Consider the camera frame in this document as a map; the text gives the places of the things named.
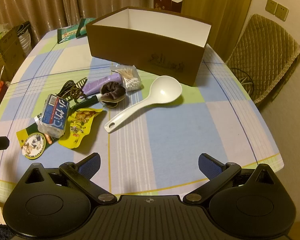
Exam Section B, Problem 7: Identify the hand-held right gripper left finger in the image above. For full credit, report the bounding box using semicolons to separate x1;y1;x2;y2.
22;152;118;207

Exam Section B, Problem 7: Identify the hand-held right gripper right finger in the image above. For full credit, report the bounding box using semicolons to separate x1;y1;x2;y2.
182;152;277;205

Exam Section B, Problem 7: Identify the green carded ointment jar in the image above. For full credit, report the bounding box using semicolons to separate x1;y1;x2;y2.
16;125;59;160

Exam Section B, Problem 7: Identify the yellow snack packet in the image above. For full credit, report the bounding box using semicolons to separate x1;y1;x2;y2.
58;107;107;148

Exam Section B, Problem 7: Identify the blue label tissue pack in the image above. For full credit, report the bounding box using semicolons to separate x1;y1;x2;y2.
37;94;72;138

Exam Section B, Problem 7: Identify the dark green handled tool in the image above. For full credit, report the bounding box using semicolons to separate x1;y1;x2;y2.
71;95;102;110

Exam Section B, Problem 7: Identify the dark brown velvet scrunchie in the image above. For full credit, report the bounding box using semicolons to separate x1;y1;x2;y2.
100;82;127;108

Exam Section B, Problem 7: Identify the bronze hair claw clip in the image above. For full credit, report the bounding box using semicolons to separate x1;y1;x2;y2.
70;77;89;98

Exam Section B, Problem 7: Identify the black cable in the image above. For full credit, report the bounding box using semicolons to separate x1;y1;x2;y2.
55;80;77;103
230;67;256;94

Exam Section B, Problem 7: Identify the purple plastic bottle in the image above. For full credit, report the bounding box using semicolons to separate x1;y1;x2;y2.
82;72;123;96

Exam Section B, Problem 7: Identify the clear cotton swab pack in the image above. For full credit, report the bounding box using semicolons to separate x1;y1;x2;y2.
112;65;143;91

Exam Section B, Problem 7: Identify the brown cardboard box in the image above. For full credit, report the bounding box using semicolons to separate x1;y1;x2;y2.
86;6;212;87

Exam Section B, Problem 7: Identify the brown cardboard carton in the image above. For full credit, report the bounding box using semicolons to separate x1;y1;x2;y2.
0;27;25;80

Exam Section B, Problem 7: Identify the quilted chair back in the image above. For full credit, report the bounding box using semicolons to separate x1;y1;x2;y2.
225;14;300;104

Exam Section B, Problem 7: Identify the green rice bag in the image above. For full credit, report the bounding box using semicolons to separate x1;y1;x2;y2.
76;17;97;38
57;25;87;44

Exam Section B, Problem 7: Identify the beige curtain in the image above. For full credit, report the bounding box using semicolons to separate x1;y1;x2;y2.
0;0;155;42

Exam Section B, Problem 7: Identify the red gift bag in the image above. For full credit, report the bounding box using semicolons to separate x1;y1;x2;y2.
153;0;183;13

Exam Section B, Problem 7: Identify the black cable on chair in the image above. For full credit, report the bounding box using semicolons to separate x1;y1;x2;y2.
230;67;256;94

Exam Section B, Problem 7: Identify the beige wall socket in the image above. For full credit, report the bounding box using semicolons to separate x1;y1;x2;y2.
265;0;278;14
275;4;289;22

